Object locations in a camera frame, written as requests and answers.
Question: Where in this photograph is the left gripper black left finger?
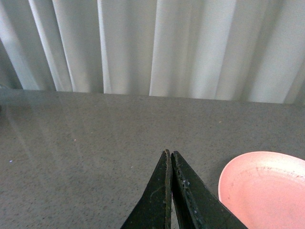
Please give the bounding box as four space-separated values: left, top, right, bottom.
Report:
121 149 172 229

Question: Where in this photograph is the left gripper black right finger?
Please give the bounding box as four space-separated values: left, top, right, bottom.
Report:
171 151 246 229

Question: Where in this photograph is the pink plate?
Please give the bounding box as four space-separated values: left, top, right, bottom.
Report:
218 151 305 229

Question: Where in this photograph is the white curtain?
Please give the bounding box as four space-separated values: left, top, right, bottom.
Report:
0 0 305 104

